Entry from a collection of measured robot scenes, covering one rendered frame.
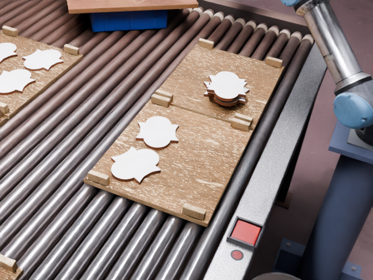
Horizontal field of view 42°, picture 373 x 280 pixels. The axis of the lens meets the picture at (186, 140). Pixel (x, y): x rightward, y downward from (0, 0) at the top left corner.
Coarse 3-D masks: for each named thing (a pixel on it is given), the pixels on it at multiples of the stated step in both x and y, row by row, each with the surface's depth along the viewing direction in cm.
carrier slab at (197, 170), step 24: (144, 120) 149; (192, 120) 151; (216, 120) 152; (120, 144) 140; (144, 144) 140; (192, 144) 142; (216, 144) 143; (240, 144) 144; (96, 168) 131; (168, 168) 134; (192, 168) 134; (216, 168) 135; (120, 192) 126; (144, 192) 126; (168, 192) 127; (192, 192) 127; (216, 192) 128
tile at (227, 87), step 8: (216, 80) 159; (224, 80) 159; (232, 80) 159; (208, 88) 155; (216, 88) 155; (224, 88) 155; (232, 88) 156; (240, 88) 156; (216, 96) 153; (224, 96) 152; (232, 96) 152; (240, 96) 154
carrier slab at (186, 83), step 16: (192, 64) 176; (208, 64) 177; (224, 64) 178; (240, 64) 179; (256, 64) 180; (176, 80) 168; (192, 80) 168; (208, 80) 169; (256, 80) 172; (272, 80) 172; (176, 96) 160; (192, 96) 161; (256, 96) 164; (208, 112) 155; (224, 112) 156; (240, 112) 156; (256, 112) 157
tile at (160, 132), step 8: (152, 120) 148; (160, 120) 148; (168, 120) 148; (144, 128) 144; (152, 128) 145; (160, 128) 145; (168, 128) 145; (176, 128) 146; (144, 136) 142; (152, 136) 142; (160, 136) 142; (168, 136) 142; (152, 144) 139; (160, 144) 139; (168, 144) 140
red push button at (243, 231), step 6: (240, 222) 122; (234, 228) 120; (240, 228) 120; (246, 228) 120; (252, 228) 121; (258, 228) 121; (234, 234) 119; (240, 234) 119; (246, 234) 119; (252, 234) 119; (258, 234) 119; (246, 240) 118; (252, 240) 118
